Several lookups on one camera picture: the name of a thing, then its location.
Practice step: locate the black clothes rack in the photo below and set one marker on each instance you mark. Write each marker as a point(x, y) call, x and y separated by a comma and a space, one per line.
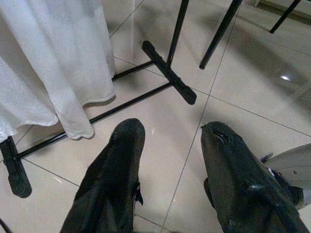
point(170, 72)

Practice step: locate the robot left leg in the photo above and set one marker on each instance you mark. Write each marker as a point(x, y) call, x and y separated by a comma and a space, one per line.
point(291, 165)

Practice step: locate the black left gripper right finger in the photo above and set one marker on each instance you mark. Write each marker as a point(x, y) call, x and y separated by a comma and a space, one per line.
point(238, 189)

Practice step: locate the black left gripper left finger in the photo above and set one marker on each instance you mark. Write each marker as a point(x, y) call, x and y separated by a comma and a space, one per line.
point(109, 182)

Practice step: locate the white hanging garment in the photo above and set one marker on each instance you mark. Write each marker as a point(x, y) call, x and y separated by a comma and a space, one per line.
point(48, 60)

